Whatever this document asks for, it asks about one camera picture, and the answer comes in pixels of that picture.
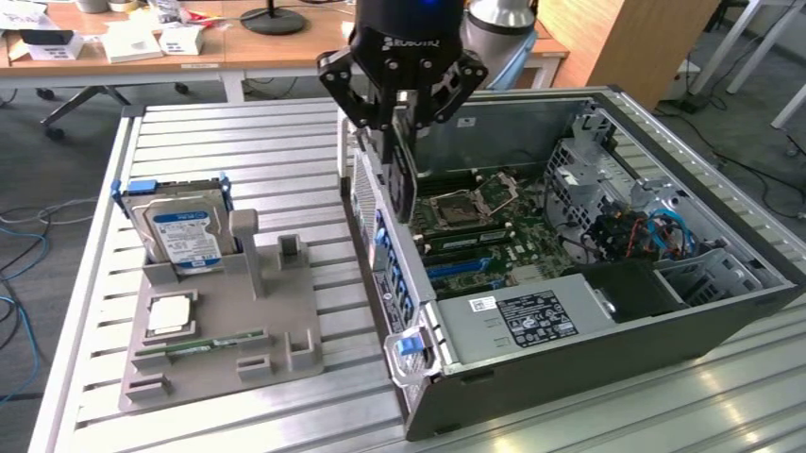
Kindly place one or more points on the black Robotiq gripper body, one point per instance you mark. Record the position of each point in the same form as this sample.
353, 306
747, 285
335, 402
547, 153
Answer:
409, 28

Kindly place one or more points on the wooden desk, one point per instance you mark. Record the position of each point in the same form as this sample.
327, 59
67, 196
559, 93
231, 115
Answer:
283, 47

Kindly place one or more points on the black Nvidia graphics card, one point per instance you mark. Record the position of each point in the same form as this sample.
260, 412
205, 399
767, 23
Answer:
403, 189

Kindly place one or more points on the white table frame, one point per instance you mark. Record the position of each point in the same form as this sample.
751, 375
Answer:
727, 47

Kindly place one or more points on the white open box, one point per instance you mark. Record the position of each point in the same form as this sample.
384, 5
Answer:
128, 47

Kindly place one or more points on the silver chipset heat sink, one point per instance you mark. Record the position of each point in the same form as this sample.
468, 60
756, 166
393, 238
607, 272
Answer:
527, 276

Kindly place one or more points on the black chair base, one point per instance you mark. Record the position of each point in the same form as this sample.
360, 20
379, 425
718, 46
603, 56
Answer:
81, 101

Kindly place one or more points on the perforated metal drive cage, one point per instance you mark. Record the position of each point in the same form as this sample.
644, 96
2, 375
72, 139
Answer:
579, 189

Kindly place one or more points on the grey cup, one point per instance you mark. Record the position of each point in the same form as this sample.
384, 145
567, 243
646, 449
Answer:
92, 5

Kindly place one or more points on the black lamp base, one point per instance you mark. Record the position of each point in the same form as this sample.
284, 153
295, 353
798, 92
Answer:
273, 23

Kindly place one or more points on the white booklet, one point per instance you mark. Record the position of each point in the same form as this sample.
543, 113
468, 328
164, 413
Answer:
345, 33

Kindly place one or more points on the printed papers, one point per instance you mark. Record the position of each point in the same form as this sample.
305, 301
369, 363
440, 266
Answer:
21, 19

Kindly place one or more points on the CPU socket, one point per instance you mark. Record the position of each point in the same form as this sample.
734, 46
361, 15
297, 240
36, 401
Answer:
456, 210

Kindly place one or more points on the metal socket cover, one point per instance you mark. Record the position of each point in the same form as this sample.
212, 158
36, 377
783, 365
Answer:
500, 191

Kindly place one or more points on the grey power supply unit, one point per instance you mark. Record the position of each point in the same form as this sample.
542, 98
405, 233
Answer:
478, 340

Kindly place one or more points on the tape roll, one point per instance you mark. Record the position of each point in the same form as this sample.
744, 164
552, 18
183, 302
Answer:
120, 5

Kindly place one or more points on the grey parts rack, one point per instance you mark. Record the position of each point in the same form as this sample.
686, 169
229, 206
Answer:
227, 311

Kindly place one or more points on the hard disk with blue bracket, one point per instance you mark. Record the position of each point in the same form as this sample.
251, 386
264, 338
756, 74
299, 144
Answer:
183, 231

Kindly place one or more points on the installed RAM stick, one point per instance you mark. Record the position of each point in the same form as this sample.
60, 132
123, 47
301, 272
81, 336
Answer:
468, 241

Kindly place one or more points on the black and white box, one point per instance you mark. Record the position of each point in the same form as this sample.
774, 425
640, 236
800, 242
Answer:
53, 49

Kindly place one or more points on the metal disk bay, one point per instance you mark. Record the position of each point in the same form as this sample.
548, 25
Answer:
711, 278

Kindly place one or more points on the wooden cabinet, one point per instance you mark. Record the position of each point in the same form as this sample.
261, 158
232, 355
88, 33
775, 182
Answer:
660, 38

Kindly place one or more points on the white labelled box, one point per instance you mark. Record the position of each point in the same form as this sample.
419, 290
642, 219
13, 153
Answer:
179, 42

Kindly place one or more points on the green RAM stick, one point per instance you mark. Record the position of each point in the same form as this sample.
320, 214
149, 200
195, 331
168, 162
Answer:
201, 344

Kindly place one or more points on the blue case latch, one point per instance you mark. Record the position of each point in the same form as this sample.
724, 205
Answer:
409, 344

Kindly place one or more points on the dark grey PC case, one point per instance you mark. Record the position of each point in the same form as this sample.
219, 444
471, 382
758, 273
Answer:
566, 377

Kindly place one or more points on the silver CPU chip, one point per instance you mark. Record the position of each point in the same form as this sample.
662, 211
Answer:
168, 317

